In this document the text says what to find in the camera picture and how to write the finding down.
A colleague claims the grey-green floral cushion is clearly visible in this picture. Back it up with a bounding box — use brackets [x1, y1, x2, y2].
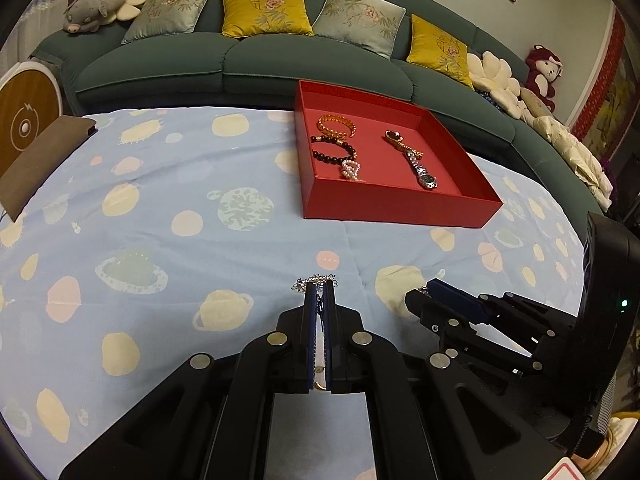
[312, 0, 407, 59]
[121, 0, 219, 45]

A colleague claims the gold wristwatch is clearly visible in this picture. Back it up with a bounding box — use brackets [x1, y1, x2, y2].
[384, 129, 423, 158]

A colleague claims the dark green sofa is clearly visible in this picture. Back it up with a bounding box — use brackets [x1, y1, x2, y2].
[30, 0, 613, 211]

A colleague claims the brown pouch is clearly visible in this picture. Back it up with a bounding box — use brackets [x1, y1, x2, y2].
[0, 115, 98, 222]

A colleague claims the white curtain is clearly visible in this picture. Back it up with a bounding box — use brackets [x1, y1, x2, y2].
[5, 0, 68, 66]

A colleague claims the red cardboard box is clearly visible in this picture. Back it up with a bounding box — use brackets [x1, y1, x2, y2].
[293, 79, 503, 228]

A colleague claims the light blue planet-print tablecloth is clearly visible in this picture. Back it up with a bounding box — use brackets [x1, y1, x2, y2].
[0, 106, 606, 480]

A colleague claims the gold chain bracelet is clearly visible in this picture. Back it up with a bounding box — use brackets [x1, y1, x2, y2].
[317, 114, 357, 139]

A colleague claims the silver chain necklace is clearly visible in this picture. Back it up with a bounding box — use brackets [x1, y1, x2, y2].
[291, 274, 342, 293]

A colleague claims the small brown pillow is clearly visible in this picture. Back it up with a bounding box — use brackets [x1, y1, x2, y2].
[520, 87, 551, 121]

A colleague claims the silver wristwatch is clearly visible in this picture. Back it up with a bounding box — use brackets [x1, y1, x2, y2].
[407, 149, 438, 190]

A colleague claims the yellow floral cushion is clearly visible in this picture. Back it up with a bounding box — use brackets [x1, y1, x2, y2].
[406, 14, 476, 90]
[221, 0, 314, 39]

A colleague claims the white flower cushion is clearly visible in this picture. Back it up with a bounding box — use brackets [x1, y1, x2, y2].
[467, 51, 526, 121]

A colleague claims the white device with wooden disc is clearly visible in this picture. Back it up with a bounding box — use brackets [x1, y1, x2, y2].
[0, 58, 63, 171]

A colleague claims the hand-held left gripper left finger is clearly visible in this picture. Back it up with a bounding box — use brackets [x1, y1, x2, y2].
[59, 280, 317, 480]

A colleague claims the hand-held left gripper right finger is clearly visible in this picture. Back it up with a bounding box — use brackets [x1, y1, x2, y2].
[323, 280, 571, 480]

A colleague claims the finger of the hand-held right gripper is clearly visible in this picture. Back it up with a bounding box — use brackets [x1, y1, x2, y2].
[405, 289, 547, 377]
[428, 279, 582, 342]

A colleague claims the cream puffy quilt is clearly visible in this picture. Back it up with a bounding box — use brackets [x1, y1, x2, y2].
[530, 110, 613, 211]

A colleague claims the red wall hanging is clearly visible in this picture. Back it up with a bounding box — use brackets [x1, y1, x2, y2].
[572, 7, 640, 161]

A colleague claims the red-brown monkey plush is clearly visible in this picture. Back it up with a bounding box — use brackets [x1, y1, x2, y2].
[524, 44, 563, 113]

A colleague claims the grey pig plush toy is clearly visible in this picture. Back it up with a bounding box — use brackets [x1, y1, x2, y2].
[62, 0, 126, 35]

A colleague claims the black bead bracelet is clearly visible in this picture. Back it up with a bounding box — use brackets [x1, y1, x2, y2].
[311, 135, 359, 166]

